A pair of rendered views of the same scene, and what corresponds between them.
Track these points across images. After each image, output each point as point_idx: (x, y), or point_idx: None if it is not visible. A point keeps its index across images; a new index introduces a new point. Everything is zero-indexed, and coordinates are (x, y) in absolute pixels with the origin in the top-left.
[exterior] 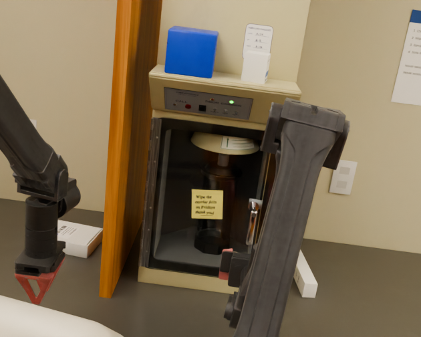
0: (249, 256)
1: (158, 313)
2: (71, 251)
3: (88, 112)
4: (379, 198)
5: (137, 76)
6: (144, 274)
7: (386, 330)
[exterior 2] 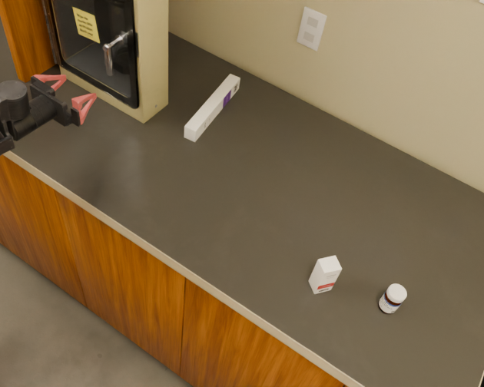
0: (45, 87)
1: None
2: None
3: None
4: (348, 65)
5: None
6: (63, 71)
7: (221, 194)
